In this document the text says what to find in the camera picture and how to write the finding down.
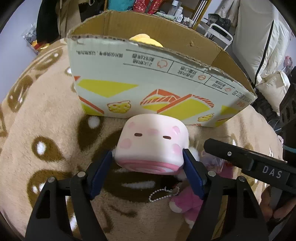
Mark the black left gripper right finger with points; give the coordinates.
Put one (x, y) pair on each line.
(235, 155)

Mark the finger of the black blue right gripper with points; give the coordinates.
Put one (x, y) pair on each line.
(243, 219)

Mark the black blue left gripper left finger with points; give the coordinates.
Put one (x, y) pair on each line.
(49, 219)

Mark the pink swirl roll plush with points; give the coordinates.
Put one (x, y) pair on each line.
(152, 143)

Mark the yellow dog plush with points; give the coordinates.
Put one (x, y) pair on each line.
(144, 38)

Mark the pink plush toy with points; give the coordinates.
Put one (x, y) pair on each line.
(188, 204)

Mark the person's hand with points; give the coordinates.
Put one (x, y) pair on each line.
(268, 212)

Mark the beige brown patterned blanket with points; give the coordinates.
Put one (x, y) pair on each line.
(45, 132)

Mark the white folded mattress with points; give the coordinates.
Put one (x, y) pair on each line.
(260, 42)

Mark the white rolling cart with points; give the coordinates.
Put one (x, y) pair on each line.
(219, 27)

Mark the open cardboard box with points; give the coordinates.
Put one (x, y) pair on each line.
(191, 78)

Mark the wooden shelf unit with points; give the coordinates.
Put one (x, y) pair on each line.
(182, 13)

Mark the red patterned bag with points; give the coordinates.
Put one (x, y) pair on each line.
(147, 6)

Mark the plastic bag with toys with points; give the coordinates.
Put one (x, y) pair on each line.
(30, 37)

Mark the teal bag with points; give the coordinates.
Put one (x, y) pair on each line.
(120, 5)

